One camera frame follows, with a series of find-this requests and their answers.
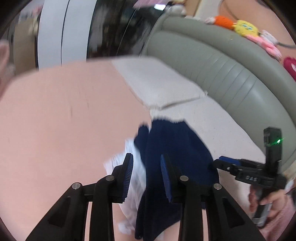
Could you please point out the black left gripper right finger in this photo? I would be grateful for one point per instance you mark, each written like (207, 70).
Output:
(226, 220)

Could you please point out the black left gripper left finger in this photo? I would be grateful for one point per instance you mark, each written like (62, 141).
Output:
(66, 219)

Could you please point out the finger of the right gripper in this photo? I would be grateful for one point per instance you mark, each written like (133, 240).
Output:
(222, 165)
(230, 160)

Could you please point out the navy shorts with white stripes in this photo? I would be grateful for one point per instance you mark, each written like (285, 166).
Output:
(168, 151)

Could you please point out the white lilac patterned garment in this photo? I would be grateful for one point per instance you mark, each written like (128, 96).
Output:
(136, 187)

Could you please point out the person's right hand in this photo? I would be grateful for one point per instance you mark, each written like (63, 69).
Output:
(268, 201)

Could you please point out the pink fuzzy sleeve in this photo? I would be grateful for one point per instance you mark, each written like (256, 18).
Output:
(280, 215)

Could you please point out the light pink pillow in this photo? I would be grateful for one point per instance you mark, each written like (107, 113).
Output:
(156, 84)

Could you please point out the pink white plush toy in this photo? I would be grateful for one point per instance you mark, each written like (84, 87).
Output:
(267, 42)

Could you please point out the yellow plush toy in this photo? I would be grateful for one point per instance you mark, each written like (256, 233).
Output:
(245, 28)

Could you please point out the orange plush toy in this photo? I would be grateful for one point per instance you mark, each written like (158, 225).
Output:
(224, 22)

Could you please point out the white wardrobe door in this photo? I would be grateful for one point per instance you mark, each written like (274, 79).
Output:
(64, 29)

